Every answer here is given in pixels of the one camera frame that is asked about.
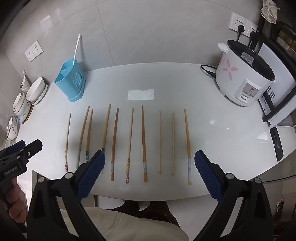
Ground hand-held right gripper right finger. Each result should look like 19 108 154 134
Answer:
194 150 273 241

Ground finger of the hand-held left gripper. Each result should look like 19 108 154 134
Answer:
0 139 43 172
0 140 26 161

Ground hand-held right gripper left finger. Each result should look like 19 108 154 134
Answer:
26 150 106 241

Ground wooden chopstick pale grey end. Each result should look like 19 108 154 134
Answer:
184 109 192 185
76 106 90 169

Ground wooden chopstick white floral band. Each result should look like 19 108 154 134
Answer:
110 108 119 182

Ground wooden chopstick pink floral end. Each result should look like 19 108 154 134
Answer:
125 108 134 184

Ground dark wooden chopstick white band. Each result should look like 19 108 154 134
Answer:
141 105 148 182

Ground blue plastic utensil holder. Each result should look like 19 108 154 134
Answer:
54 59 87 103

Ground person's left hand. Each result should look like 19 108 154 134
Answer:
4 179 26 223

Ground white patterned mug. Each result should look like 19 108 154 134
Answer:
5 115 18 141

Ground blue patterned white bowl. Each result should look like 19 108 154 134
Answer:
14 108 30 124

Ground round wooden board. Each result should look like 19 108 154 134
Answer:
22 104 35 125

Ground white bowl dark rim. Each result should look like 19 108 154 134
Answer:
13 97 31 115
12 92 28 112

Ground white ribbed plate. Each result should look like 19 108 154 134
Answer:
30 82 48 105

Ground large white bowl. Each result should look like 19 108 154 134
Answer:
25 77 46 102

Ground dark patterned cloth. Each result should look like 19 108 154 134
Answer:
110 200 180 229

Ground person's beige clothing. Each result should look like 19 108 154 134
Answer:
60 207 189 241

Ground white angled vase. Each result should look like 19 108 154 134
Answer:
19 70 33 92

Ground black remote control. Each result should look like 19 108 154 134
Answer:
270 126 284 162

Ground white paper label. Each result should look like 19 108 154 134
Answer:
128 89 155 100

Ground white black framed appliance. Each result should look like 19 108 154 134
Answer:
258 85 296 128

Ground white floral rice cooker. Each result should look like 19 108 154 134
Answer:
216 39 276 107

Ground black power plug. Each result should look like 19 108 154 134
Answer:
236 24 245 42
249 30 259 50

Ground white lace cloth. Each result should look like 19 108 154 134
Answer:
260 4 277 24

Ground white wall socket plate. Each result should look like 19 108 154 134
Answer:
229 12 247 32
31 40 44 56
24 46 36 62
245 20 258 38

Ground black rice cooker power cord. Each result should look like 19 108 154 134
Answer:
200 65 217 78

